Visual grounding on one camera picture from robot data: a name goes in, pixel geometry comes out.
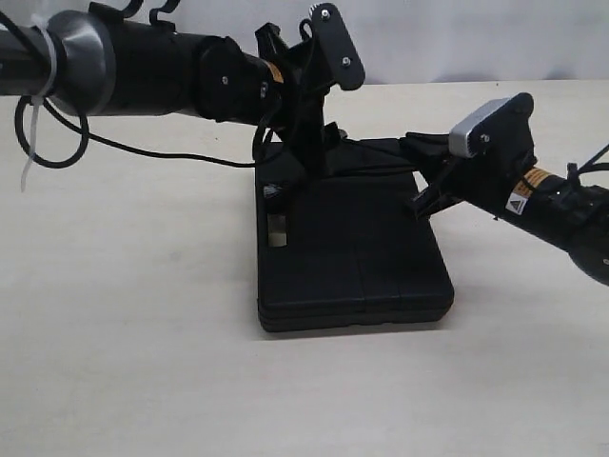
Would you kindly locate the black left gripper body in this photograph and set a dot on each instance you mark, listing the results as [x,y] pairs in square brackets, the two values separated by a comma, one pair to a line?
[295,124]

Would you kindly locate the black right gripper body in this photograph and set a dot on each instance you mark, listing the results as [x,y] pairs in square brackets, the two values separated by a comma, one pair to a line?
[484,180]

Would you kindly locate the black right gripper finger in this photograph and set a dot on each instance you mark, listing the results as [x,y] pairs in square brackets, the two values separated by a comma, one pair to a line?
[427,152]

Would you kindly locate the black plastic carrying case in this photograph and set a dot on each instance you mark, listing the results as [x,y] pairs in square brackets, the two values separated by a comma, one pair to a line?
[341,251]

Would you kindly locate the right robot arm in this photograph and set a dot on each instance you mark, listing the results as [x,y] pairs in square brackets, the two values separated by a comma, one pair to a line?
[563,212]

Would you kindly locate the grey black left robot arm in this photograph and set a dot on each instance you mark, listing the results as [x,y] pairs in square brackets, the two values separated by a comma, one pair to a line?
[101,62]

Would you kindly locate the white backdrop curtain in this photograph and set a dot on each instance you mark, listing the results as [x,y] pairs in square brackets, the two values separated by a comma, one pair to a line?
[416,41]

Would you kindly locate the white zip tie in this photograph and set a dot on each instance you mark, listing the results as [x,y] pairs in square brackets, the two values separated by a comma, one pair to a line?
[40,23]

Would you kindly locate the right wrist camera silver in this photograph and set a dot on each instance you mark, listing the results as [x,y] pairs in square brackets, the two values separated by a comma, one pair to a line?
[466,137]

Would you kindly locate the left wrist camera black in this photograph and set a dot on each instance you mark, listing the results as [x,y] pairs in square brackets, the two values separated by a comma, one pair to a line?
[339,53]

